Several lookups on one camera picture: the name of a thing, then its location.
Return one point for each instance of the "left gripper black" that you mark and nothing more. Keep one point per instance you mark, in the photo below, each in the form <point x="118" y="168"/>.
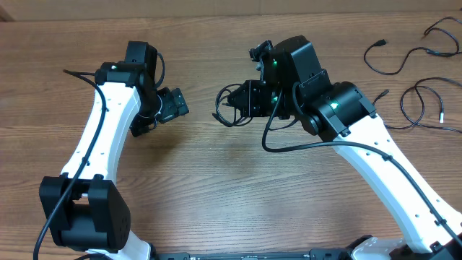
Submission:
<point x="175" y="105"/>

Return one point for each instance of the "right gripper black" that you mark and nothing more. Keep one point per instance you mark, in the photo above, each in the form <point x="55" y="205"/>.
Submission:
<point x="254" y="92"/>

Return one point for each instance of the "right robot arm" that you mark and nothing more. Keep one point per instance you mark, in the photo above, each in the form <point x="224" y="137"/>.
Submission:
<point x="293" y="84"/>

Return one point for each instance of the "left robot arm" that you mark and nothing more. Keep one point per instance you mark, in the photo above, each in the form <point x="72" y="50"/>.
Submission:
<point x="84" y="209"/>

